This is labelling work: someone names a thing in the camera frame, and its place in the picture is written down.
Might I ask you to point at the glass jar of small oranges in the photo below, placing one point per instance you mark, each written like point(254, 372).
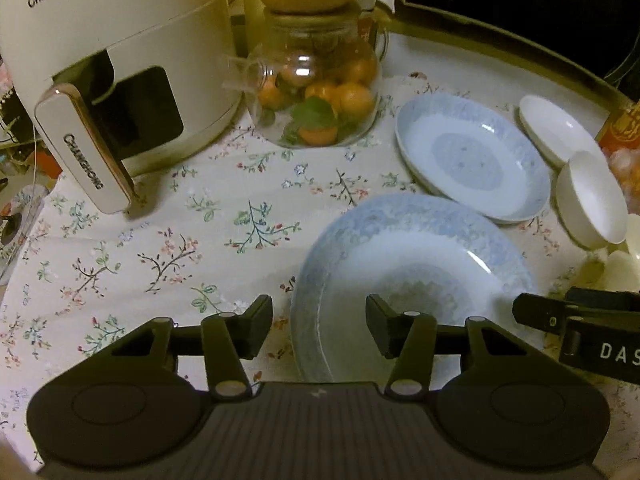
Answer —
point(320, 60)

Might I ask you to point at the red carton box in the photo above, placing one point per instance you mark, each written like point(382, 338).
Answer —
point(625, 130)

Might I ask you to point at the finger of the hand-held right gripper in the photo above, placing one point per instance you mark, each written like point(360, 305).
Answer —
point(540, 312)
point(605, 300)

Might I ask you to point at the plastic bag of oranges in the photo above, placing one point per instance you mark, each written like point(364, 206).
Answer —
point(627, 175)

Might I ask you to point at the small white plate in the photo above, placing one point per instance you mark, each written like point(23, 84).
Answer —
point(555, 125)

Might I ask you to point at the black microwave oven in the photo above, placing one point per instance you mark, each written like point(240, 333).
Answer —
point(525, 0)

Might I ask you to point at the floral tablecloth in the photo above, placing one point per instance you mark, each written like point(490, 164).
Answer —
point(150, 240)

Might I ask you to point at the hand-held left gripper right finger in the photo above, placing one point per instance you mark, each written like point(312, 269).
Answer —
point(380, 325)

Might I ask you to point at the white air fryer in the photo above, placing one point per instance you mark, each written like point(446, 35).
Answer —
point(125, 20)

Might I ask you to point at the white bowl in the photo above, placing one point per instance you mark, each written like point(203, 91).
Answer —
point(595, 195)
point(622, 270)

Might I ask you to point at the blue patterned plate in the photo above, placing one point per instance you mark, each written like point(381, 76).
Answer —
point(465, 155)
point(400, 240)

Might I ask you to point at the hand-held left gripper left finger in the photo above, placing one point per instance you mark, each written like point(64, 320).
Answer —
point(260, 327)

